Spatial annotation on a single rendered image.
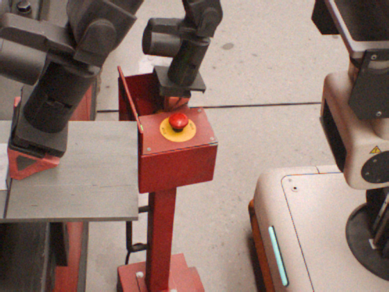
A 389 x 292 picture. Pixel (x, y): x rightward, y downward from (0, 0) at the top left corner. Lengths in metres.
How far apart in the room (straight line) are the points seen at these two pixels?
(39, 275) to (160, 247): 0.70
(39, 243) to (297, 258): 0.90
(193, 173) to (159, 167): 0.08
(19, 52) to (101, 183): 0.23
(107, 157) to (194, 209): 1.23
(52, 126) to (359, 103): 0.58
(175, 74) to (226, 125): 1.14
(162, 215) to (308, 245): 0.45
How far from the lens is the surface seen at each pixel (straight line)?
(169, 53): 1.23
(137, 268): 1.84
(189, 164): 1.27
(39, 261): 0.96
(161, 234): 1.57
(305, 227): 1.79
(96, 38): 0.72
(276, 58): 2.75
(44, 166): 0.84
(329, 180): 1.92
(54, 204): 0.86
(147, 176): 1.26
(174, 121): 1.24
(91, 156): 0.91
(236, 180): 2.22
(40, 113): 0.80
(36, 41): 0.75
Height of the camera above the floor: 1.67
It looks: 47 degrees down
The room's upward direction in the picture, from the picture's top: 6 degrees clockwise
